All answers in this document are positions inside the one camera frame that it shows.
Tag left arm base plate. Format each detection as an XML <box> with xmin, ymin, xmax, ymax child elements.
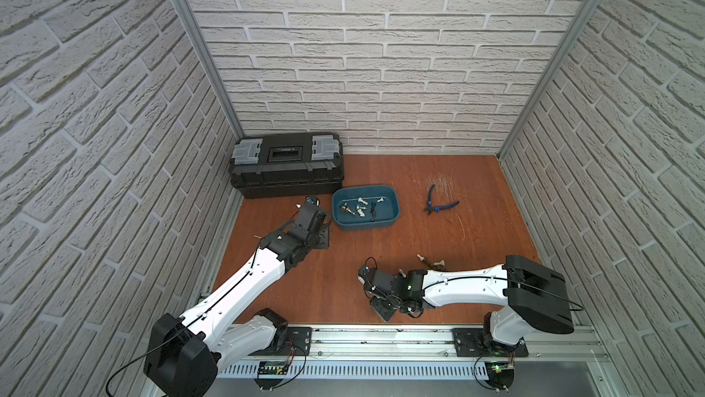
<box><xmin>253</xmin><ymin>325</ymin><xmax>313</xmax><ymax>356</ymax></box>

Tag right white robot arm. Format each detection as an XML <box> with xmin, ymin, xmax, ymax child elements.
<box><xmin>358</xmin><ymin>255</ymin><xmax>575</xmax><ymax>347</ymax></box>

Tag aluminium mounting rail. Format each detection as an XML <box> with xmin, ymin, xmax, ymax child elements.
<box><xmin>181</xmin><ymin>322</ymin><xmax>607</xmax><ymax>365</ymax></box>

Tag circuit board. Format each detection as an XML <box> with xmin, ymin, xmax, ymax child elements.
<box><xmin>254</xmin><ymin>361</ymin><xmax>290</xmax><ymax>391</ymax></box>
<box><xmin>485</xmin><ymin>362</ymin><xmax>515</xmax><ymax>391</ymax></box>

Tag teal plastic storage tray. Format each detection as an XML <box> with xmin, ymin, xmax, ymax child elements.
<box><xmin>332</xmin><ymin>185</ymin><xmax>400</xmax><ymax>232</ymax></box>

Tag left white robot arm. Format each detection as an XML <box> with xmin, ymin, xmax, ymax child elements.
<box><xmin>143</xmin><ymin>197</ymin><xmax>330</xmax><ymax>396</ymax></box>

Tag left circuit board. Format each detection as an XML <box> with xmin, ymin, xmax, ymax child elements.
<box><xmin>254</xmin><ymin>361</ymin><xmax>290</xmax><ymax>391</ymax></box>

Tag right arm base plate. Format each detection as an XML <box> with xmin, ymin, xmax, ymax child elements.
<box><xmin>452</xmin><ymin>327</ymin><xmax>529</xmax><ymax>358</ymax></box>

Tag blue handled pliers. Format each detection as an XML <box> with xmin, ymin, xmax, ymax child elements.
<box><xmin>422</xmin><ymin>184</ymin><xmax>461</xmax><ymax>215</ymax></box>

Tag black plastic toolbox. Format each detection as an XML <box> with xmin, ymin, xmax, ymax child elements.
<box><xmin>228</xmin><ymin>132</ymin><xmax>344</xmax><ymax>199</ymax></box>

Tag right circuit board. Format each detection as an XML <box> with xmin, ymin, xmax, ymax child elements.
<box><xmin>485</xmin><ymin>362</ymin><xmax>515</xmax><ymax>391</ymax></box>

